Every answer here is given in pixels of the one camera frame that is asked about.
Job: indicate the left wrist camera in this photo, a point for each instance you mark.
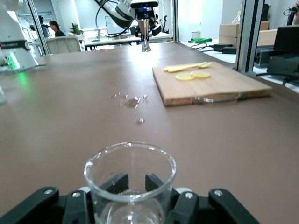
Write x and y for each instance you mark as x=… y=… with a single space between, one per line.
x=144 y=4

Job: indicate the yellow plastic knife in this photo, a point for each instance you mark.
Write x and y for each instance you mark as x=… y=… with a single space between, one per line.
x=166 y=68

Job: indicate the clear plastic bottle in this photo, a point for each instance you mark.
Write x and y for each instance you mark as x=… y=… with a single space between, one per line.
x=238 y=17

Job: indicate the cardboard box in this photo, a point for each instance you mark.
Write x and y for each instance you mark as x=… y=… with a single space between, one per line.
x=267 y=35
x=229 y=35

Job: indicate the lemon slice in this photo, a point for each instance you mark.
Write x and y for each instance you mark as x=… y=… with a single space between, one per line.
x=201 y=74
x=185 y=77

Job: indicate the long office desk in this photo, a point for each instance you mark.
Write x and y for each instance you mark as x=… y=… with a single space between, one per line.
x=112 y=42

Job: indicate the aluminium frame post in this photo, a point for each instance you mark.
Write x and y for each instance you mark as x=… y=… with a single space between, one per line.
x=37 y=28
x=250 y=35

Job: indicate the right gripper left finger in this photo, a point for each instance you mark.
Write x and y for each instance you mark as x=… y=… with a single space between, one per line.
x=46 y=205

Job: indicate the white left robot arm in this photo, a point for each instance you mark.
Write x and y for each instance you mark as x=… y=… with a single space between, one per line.
x=14 y=25

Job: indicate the wooden cutting board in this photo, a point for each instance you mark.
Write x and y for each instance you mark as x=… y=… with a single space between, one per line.
x=210 y=88

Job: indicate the black power adapter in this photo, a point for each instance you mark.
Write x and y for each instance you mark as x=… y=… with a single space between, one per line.
x=223 y=46
x=230 y=50

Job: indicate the white mesh office chair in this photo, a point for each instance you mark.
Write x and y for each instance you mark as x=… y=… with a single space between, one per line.
x=63 y=44

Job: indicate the yellow plastic fork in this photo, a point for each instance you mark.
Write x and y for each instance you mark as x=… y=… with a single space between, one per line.
x=205 y=65

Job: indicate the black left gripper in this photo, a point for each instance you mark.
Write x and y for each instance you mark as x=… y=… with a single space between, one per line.
x=140 y=14

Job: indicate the seated person black hair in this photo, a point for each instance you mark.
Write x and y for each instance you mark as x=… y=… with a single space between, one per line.
x=56 y=29

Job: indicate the clear glass shaker cup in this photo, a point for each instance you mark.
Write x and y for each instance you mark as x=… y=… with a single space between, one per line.
x=130 y=210

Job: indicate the green potted plant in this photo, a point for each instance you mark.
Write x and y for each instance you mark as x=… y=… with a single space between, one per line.
x=76 y=29

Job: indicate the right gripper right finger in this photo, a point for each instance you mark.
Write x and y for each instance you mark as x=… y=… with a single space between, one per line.
x=210 y=210

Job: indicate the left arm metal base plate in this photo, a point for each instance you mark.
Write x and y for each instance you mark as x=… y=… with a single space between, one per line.
x=28 y=68

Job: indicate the steel jigger measuring cup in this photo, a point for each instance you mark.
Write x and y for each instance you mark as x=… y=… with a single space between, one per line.
x=146 y=46

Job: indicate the black equipment box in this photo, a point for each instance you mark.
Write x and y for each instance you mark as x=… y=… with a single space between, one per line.
x=287 y=38

